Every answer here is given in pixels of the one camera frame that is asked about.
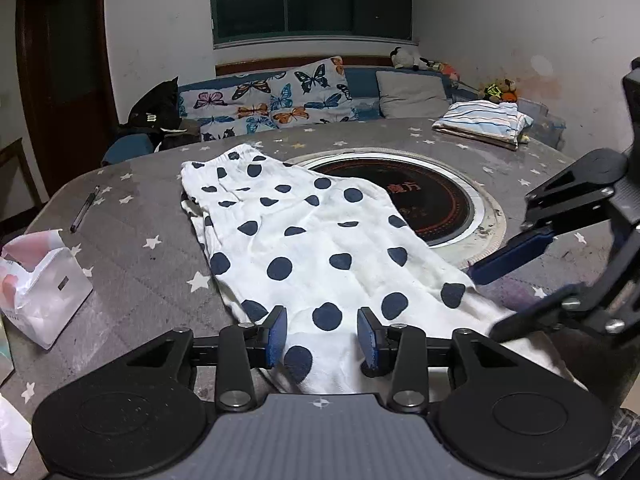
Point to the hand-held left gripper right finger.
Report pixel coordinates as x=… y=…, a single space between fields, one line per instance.
x=368 y=342

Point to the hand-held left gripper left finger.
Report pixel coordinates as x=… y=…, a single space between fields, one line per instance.
x=276 y=337

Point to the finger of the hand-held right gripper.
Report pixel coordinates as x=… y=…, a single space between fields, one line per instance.
x=545 y=312
x=515 y=255

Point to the white polka dot pants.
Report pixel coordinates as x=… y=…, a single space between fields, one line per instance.
x=310 y=240

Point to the round built-in induction cooker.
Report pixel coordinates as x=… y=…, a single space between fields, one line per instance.
x=425 y=195

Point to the clear plastic storage box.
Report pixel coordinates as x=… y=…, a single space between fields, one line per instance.
x=545 y=122

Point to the folded blue striped cloth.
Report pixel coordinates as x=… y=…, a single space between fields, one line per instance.
x=480 y=120

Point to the dark patterned clothing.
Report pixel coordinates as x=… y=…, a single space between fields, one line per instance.
x=622 y=445

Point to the brown and orange plush toy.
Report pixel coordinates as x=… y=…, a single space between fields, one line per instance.
x=502 y=91

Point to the grey cushion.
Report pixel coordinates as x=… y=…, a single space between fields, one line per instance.
x=412 y=94

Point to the orange red plush toy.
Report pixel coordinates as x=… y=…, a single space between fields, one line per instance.
x=440 y=69

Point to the dark olive bag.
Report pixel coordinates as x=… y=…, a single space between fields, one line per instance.
x=180 y=135

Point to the black and white plush toy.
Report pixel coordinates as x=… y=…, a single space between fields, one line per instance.
x=404 y=57

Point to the black pen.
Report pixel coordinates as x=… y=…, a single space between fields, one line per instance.
x=85 y=209

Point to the blue sofa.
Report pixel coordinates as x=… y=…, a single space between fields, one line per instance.
x=360 y=82

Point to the white plastic bag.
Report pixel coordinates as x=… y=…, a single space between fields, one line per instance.
x=12 y=432
x=45 y=290

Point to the butterfly print pillow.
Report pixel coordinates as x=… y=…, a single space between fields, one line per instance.
x=260 y=100

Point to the black bag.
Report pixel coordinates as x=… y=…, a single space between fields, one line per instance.
x=150 y=110

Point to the wooden side table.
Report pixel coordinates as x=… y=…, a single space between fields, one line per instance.
x=15 y=175

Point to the dark wooden door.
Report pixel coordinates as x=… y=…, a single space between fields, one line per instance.
x=65 y=75

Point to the wooden sofa back rail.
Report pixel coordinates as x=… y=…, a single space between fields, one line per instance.
x=260 y=66

